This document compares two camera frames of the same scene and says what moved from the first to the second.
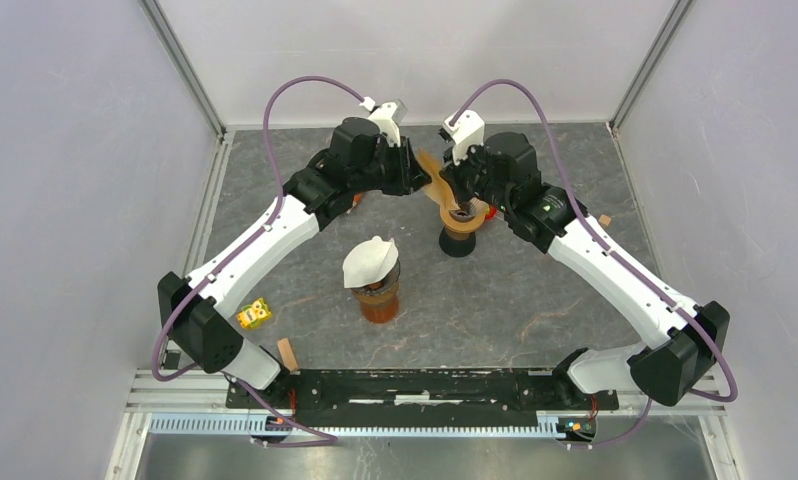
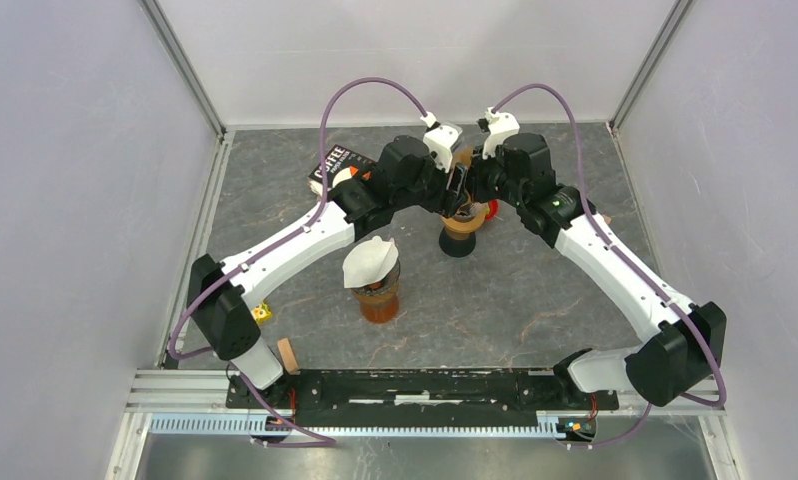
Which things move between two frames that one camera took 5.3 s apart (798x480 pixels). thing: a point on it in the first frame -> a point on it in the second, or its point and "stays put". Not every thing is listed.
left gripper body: (395, 167) -> (434, 193)
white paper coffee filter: (369, 261) stays put
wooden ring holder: (460, 226) stays put
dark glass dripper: (382, 286) stays put
